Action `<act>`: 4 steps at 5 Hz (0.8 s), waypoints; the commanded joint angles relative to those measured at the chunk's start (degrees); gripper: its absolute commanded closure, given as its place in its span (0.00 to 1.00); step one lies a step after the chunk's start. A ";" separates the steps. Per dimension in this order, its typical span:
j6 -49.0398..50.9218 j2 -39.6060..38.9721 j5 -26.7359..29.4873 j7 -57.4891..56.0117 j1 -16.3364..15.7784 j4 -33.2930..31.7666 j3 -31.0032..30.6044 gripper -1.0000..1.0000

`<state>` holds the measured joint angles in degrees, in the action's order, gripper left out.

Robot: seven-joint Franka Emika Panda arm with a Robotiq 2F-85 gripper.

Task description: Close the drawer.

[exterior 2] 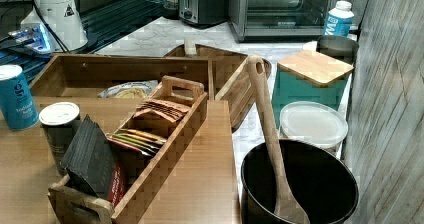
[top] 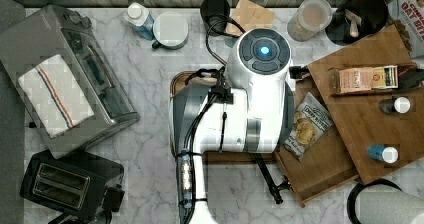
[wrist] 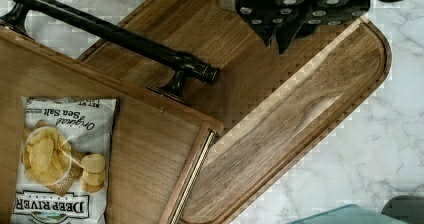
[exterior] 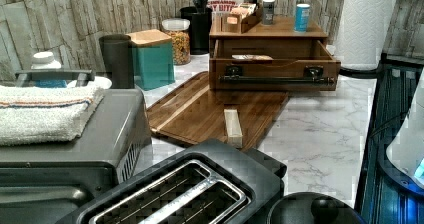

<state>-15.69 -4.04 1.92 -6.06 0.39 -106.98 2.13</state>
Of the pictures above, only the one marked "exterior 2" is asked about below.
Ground wooden drawer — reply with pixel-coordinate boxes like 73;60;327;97
30;54;213;98

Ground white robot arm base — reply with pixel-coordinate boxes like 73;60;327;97
21;0;88;52

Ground snack bag in drawer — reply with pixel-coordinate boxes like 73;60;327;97
98;80;158;99

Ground brown tea bag packets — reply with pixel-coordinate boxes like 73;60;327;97
133;99;190;123

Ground wooden tea caddy tray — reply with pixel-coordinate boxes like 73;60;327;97
48;76;208;224

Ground colourful tea bag packets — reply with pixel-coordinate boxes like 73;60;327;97
106;128;167;158

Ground silver toaster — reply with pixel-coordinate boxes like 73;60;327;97
178;0;227;28

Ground clear plastic lidded container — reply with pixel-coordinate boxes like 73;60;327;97
280;101;348;149

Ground toaster oven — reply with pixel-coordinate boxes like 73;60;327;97
229;0;352;42

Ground teal box with bamboo lid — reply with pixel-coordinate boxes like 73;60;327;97
271;50;354;126

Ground wooden spatula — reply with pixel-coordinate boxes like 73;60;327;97
247;55;310;224

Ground black tea bag packets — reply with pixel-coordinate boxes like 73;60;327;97
61;115;115;199

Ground black utensil pot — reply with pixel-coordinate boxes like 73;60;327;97
241;139;359;224

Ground grey metal canister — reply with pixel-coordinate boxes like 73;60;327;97
316;35;359;64

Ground blue white bottle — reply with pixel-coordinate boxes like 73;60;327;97
323;0;354;37

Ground dark tin with white lid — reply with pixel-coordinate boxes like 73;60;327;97
39;102;80;176

